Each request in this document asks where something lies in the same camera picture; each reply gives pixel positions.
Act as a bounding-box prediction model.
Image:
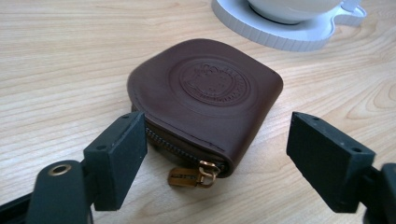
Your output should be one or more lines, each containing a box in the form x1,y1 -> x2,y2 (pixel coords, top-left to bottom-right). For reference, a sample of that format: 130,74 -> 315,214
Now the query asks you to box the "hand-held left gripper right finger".
286,111 -> 376,214

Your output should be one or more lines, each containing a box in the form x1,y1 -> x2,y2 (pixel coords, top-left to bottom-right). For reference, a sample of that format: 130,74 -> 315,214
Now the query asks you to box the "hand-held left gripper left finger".
83,111 -> 149,212

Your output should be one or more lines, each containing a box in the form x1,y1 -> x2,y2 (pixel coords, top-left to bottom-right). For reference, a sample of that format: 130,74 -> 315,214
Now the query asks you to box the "brown leather zip pouch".
126,38 -> 284,189

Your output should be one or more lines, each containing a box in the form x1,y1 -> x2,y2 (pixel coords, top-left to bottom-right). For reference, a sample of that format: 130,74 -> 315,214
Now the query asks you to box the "white ribbed tray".
210,0 -> 368,53

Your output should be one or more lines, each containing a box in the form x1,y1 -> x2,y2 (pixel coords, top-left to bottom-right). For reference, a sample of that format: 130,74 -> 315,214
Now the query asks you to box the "white cup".
247,0 -> 362,25

